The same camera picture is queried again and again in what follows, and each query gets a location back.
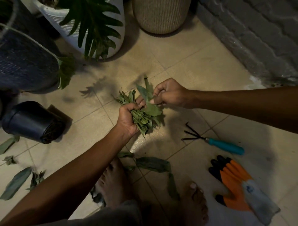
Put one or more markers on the person's left hand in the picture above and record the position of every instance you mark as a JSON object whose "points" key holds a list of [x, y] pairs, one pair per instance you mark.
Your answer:
{"points": [[125, 121]]}

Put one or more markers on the person's right hand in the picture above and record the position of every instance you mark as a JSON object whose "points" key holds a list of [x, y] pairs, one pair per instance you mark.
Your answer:
{"points": [[174, 94]]}

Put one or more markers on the person's left forearm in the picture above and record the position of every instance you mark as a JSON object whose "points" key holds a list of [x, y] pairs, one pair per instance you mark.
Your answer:
{"points": [[67, 177]]}

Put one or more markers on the person's right forearm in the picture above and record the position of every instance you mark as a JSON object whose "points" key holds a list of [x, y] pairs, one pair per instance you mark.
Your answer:
{"points": [[246, 107]]}

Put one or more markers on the person's left foot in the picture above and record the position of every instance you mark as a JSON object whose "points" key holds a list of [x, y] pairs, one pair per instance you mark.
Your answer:
{"points": [[115, 184]]}

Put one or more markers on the person's grey shirt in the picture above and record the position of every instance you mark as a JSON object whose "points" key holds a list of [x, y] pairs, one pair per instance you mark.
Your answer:
{"points": [[111, 215]]}

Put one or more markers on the beige ribbed plant pot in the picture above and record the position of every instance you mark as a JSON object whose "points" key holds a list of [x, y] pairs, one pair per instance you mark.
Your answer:
{"points": [[160, 16]]}

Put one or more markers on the small black plastic pot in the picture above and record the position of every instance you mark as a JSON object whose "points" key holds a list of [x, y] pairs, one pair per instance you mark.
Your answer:
{"points": [[30, 121]]}

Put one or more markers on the orange black work glove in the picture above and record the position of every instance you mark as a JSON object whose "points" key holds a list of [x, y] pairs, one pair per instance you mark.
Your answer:
{"points": [[235, 186]]}

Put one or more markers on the dark blue round pot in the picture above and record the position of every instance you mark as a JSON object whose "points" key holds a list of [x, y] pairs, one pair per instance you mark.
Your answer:
{"points": [[25, 65]]}

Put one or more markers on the white round plant pot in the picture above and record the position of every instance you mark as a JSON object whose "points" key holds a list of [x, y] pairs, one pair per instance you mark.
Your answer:
{"points": [[60, 21]]}

